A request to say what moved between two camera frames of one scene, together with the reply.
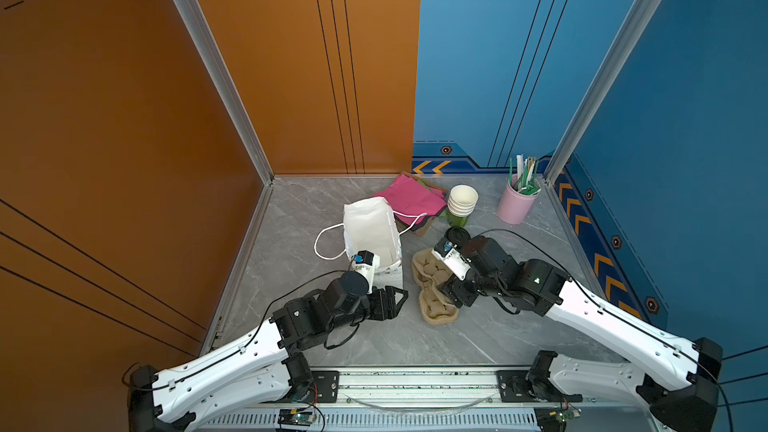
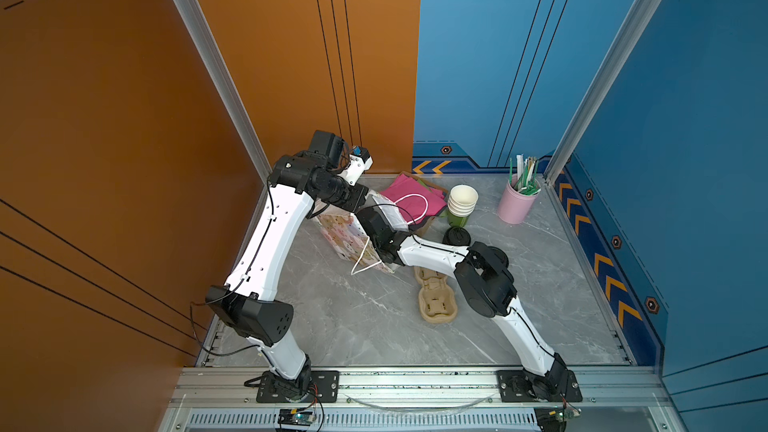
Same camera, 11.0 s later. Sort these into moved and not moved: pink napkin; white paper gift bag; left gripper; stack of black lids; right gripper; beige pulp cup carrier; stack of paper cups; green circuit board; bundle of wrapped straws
Moved: right gripper; white paper gift bag; left gripper
Not moved: pink napkin; beige pulp cup carrier; green circuit board; bundle of wrapped straws; stack of paper cups; stack of black lids
